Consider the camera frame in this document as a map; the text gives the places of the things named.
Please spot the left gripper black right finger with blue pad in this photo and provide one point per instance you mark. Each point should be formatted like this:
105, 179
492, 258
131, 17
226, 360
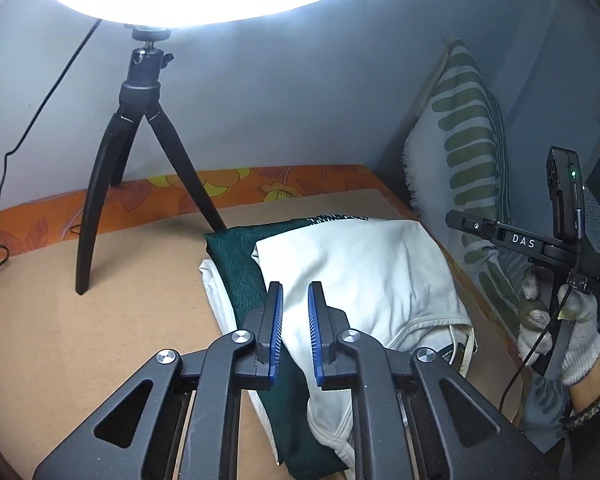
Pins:
326, 323

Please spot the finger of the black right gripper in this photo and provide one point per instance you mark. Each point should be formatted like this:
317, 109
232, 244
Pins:
486, 229

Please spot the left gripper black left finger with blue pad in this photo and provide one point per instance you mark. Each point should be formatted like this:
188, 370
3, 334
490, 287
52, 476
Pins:
266, 325

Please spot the white camisole top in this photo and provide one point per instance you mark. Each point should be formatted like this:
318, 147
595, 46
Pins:
391, 280

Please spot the right hand white glove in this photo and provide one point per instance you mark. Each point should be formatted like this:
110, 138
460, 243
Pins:
584, 346

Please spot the green striped white pillow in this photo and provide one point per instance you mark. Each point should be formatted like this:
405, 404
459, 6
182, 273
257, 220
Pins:
455, 158

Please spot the white folded garment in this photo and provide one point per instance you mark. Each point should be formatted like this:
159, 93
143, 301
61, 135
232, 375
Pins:
224, 315

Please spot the dark green folded garment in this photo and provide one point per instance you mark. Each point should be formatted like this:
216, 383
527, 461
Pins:
250, 309

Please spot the orange floral bedsheet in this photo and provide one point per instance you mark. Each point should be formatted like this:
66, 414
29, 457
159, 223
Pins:
180, 189

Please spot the black camera box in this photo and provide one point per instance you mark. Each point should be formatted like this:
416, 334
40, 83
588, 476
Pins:
564, 180

